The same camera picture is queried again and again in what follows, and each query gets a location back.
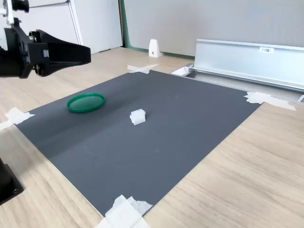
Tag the round green lid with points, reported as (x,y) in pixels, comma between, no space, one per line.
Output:
(86,102)

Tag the small white plastic terminal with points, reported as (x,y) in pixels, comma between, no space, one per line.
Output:
(137,117)

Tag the white partition panel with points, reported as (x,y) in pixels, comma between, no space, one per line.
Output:
(95,23)

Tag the green partition edge trim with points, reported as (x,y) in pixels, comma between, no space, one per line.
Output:
(126,28)

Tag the crossed white tape piece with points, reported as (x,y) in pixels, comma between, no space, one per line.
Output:
(141,68)

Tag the dark grey table mat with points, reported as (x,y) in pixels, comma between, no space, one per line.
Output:
(142,154)

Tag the grey partition panel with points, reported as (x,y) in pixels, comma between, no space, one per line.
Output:
(213,19)

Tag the wide layered white tape piece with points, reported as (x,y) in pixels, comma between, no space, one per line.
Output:
(122,213)

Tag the long white tape piece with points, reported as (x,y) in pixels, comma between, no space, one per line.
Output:
(261,97)

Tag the small white table bracket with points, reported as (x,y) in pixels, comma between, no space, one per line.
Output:
(154,48)

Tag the small white duct label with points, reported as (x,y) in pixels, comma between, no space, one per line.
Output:
(266,50)

